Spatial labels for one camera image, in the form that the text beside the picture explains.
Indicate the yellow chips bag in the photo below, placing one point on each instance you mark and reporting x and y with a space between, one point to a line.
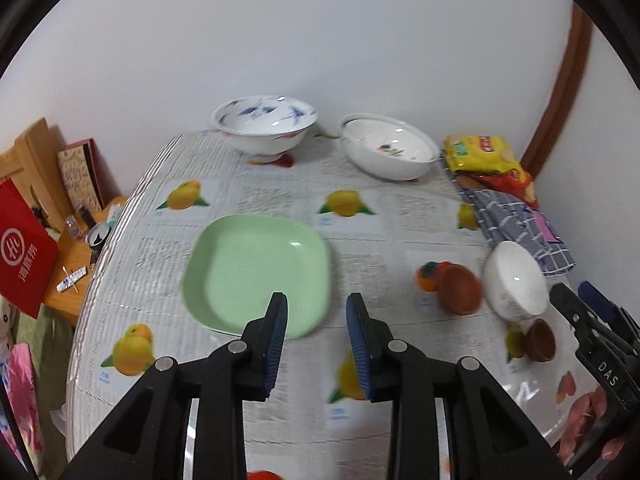
480 152

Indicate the patterned book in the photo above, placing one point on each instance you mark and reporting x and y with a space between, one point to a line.
80 175

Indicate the small white packet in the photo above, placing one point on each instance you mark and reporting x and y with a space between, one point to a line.
72 280

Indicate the red chips bag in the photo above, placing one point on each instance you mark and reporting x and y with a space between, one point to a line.
515 185

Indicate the blue patterned footed bowl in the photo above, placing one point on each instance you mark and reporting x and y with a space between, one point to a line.
265 127

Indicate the wooden side table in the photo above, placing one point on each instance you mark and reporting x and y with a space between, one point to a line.
67 302

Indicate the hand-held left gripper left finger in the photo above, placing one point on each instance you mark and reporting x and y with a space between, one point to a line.
275 345

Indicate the green square plate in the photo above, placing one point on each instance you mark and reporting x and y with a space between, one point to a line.
250 270

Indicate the wooden box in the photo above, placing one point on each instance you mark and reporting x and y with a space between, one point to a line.
35 160

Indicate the red gift box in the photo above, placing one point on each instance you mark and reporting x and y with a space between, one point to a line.
25 250

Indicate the large white bowl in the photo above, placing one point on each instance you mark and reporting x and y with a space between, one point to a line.
390 167

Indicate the person's right hand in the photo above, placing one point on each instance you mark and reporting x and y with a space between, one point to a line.
582 412

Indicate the white bowl with print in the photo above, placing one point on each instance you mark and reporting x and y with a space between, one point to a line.
385 140

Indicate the fruit print tablecloth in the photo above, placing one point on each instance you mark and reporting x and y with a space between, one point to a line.
380 230

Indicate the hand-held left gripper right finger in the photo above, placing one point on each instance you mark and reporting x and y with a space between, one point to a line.
357 345

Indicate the pink printed cloth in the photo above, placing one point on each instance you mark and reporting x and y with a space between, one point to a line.
20 400

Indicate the grey checked cloth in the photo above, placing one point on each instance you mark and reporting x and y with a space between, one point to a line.
505 215

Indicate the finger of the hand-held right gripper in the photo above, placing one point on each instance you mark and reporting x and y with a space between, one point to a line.
597 300
572 310

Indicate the metal drink can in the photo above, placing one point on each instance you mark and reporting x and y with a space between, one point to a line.
99 240

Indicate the plain white bowl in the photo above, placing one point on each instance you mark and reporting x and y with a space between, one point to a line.
517 280

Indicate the brown wooden door frame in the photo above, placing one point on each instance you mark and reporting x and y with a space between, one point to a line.
560 95

